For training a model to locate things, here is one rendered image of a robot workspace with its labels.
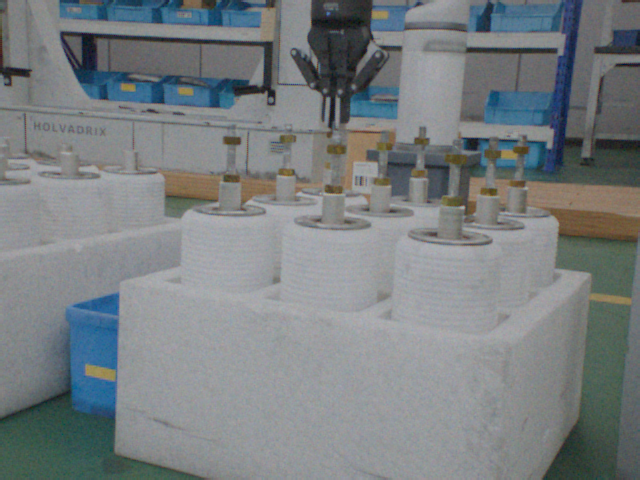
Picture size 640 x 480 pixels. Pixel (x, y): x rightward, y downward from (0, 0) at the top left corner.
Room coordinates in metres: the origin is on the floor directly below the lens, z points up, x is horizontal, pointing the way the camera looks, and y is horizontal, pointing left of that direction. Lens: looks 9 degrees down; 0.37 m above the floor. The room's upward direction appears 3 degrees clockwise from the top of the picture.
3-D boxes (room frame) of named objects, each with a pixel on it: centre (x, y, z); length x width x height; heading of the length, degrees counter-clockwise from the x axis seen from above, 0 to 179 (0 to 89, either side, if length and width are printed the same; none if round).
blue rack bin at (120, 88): (6.40, 1.33, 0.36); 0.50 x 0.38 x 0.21; 161
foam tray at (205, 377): (0.92, -0.06, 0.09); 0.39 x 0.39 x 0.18; 64
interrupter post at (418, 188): (1.03, -0.12, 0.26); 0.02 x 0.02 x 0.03
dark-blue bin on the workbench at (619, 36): (5.98, -1.95, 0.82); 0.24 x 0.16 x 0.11; 152
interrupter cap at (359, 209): (0.92, -0.06, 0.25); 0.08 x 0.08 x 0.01
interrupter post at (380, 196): (0.92, -0.06, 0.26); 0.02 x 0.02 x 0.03
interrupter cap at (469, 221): (0.87, -0.17, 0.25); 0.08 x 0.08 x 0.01
